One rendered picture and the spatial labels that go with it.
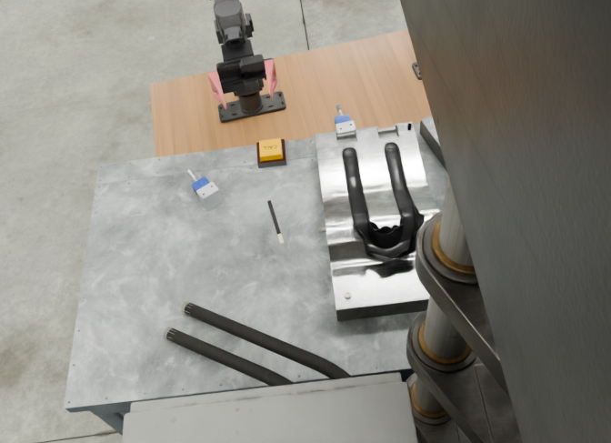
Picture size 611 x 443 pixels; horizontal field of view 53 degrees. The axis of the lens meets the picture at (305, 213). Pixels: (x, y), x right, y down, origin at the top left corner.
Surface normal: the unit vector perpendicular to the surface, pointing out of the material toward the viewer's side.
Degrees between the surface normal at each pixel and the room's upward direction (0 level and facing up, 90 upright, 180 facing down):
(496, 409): 0
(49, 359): 0
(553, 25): 90
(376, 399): 0
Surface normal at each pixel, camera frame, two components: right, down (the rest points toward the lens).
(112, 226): -0.10, -0.57
